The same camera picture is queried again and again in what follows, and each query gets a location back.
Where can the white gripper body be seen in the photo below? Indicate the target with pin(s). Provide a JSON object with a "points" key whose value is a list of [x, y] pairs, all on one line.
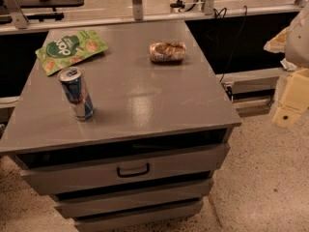
{"points": [[298, 43]]}

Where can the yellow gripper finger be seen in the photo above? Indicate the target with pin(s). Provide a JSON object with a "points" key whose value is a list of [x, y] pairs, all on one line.
{"points": [[277, 43], [294, 100]]}

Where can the blue silver redbull can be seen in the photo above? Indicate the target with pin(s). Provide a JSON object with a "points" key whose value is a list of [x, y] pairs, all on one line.
{"points": [[75, 88]]}

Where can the crumpled white paper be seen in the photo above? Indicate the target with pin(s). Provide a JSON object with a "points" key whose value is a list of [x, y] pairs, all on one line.
{"points": [[288, 66]]}

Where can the grey drawer cabinet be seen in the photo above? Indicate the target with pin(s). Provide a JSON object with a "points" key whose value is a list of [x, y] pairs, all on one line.
{"points": [[175, 116]]}

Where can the green snack pouch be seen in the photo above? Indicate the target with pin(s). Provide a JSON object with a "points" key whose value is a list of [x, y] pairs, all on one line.
{"points": [[70, 50]]}

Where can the metal frame post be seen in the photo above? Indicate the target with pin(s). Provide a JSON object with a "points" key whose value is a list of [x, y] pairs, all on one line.
{"points": [[137, 7]]}

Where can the black drawer handle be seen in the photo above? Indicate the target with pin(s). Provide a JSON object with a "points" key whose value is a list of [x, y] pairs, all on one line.
{"points": [[133, 172]]}

